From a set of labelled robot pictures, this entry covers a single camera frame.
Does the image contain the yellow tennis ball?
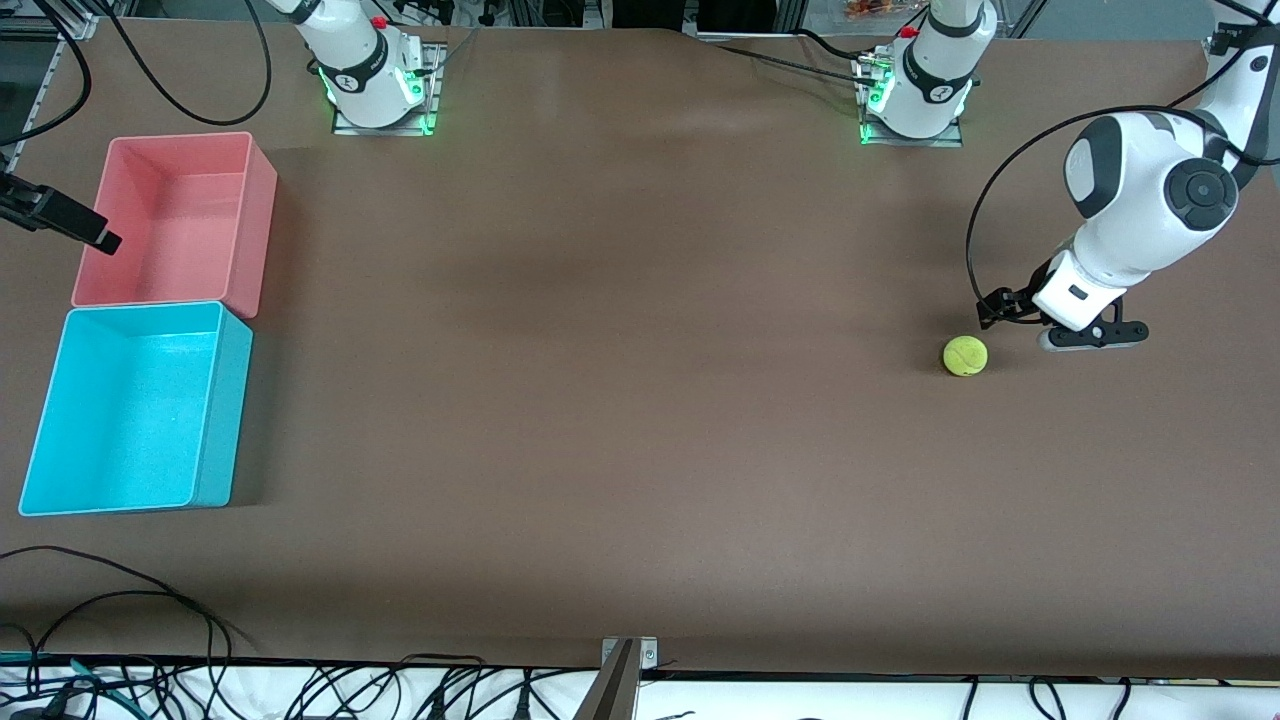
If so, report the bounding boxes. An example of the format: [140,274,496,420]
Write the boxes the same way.
[943,336,989,378]

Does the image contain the pink plastic bin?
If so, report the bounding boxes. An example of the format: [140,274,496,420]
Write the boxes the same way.
[71,132,279,319]

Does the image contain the blue plastic bin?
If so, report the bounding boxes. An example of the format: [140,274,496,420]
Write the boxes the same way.
[18,300,254,518]

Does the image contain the small silver mounting plate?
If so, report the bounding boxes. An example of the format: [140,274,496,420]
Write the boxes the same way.
[602,637,661,669]

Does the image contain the grey aluminium beam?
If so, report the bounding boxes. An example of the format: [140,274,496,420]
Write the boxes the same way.
[572,640,641,720]

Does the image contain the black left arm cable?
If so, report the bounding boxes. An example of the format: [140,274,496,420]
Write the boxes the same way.
[965,60,1280,326]

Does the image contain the black right arm cable loop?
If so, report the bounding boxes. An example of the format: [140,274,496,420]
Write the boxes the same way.
[95,0,273,127]

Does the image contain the long black loose cable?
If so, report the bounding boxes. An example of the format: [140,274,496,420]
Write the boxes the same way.
[22,590,215,666]
[0,545,236,666]

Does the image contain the thin black base cable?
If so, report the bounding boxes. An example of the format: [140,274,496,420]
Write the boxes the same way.
[698,38,873,83]

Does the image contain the teal cable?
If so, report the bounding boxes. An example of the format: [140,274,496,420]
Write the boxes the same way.
[0,650,141,717]

